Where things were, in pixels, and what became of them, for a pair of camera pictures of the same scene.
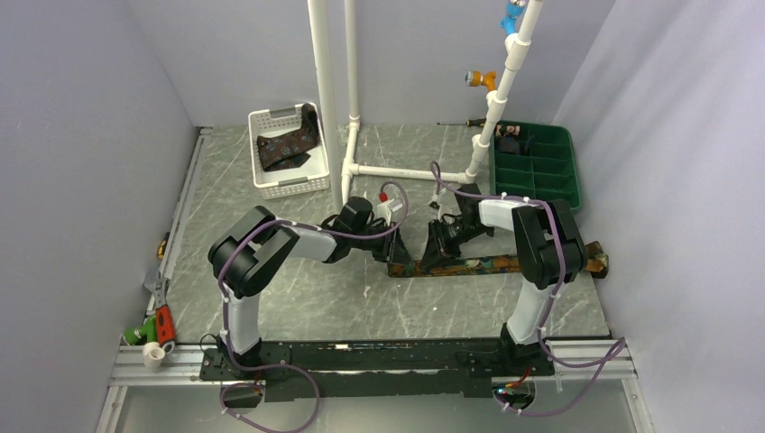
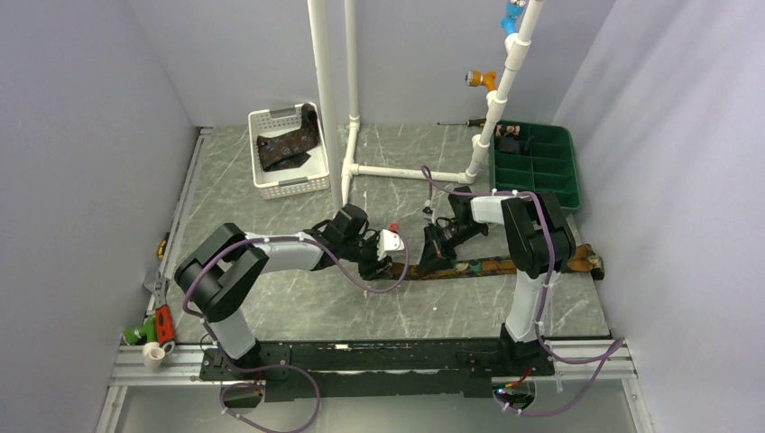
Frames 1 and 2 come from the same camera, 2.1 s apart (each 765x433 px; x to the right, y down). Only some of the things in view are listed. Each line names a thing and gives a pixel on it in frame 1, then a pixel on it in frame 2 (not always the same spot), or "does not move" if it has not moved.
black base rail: [417, 368] does not move
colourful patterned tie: [598, 263] does not move
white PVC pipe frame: [513, 49] does not move
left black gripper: [393, 250] to [375, 269]
